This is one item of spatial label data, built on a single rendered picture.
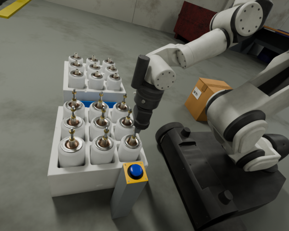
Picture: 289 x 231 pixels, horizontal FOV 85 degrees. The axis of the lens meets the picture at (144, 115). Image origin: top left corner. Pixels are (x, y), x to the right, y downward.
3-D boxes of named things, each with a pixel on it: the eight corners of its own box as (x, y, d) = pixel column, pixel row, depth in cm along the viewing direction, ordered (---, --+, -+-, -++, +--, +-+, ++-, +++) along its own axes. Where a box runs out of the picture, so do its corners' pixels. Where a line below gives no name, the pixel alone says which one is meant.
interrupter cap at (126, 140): (143, 145, 70) (144, 143, 69) (130, 152, 65) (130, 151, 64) (132, 133, 73) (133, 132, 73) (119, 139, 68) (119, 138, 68)
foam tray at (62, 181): (124, 129, 109) (130, 108, 98) (138, 184, 82) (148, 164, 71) (60, 129, 93) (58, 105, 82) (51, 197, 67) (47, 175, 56)
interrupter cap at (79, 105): (82, 101, 80) (82, 100, 80) (83, 110, 75) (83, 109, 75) (65, 100, 77) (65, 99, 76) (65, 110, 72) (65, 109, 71)
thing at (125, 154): (136, 167, 81) (147, 145, 70) (121, 177, 74) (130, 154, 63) (125, 153, 85) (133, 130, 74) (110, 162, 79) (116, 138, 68)
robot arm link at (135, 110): (153, 132, 56) (165, 105, 49) (126, 127, 54) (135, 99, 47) (150, 109, 66) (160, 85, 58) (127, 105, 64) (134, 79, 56)
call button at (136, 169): (139, 166, 54) (141, 162, 52) (142, 177, 51) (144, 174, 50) (127, 167, 52) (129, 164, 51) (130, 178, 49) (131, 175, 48)
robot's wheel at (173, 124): (176, 141, 114) (188, 121, 101) (179, 146, 110) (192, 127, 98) (151, 142, 106) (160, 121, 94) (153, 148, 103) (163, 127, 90)
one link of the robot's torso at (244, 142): (242, 133, 92) (231, 79, 59) (271, 164, 78) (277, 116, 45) (218, 147, 95) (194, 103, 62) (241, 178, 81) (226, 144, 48)
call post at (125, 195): (125, 199, 74) (142, 162, 55) (127, 215, 69) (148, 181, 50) (109, 201, 72) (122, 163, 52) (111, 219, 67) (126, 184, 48)
